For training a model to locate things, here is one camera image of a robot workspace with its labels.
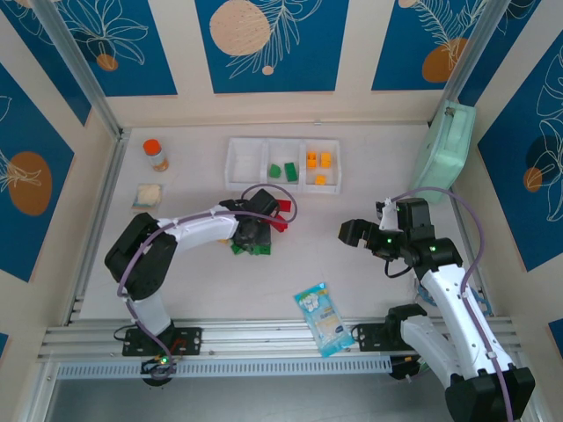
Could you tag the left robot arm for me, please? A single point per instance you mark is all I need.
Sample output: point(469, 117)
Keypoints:
point(198, 226)

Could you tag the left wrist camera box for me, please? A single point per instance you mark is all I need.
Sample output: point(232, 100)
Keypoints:
point(264, 202)

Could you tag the right base connector board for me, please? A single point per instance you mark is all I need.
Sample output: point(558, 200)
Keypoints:
point(409, 369)

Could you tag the light blue snack bag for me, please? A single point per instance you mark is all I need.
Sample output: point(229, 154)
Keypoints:
point(323, 321)

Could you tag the wrapped sponge packet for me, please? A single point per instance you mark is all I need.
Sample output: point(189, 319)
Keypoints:
point(148, 196)

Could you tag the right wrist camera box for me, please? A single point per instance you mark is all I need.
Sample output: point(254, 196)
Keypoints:
point(388, 215)

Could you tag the orange-capped spice bottle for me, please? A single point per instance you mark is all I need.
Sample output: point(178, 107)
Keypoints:
point(155, 154)

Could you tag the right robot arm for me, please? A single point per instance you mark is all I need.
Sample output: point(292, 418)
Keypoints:
point(453, 299)

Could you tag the red lego brick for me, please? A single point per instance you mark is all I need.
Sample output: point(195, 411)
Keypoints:
point(278, 223)
point(284, 205)

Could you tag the long green lego brick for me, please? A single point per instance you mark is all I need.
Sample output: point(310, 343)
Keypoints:
point(290, 171)

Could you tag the aluminium mounting rail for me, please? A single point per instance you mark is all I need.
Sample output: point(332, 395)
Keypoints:
point(264, 336)

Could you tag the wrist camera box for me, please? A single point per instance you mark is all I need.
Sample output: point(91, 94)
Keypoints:
point(388, 215)
point(264, 202)

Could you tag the white three-compartment container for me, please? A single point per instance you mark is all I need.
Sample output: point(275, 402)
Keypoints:
point(264, 186)

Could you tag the base connector board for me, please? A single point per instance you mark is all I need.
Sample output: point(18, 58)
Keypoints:
point(409, 369)
point(159, 364)

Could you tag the aluminium frame post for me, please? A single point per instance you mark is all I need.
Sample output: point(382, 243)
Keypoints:
point(77, 66)
point(466, 53)

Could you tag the left base connector board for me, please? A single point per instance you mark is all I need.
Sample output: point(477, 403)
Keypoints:
point(159, 364)

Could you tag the mint green zip case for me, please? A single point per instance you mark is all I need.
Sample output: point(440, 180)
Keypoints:
point(444, 154)

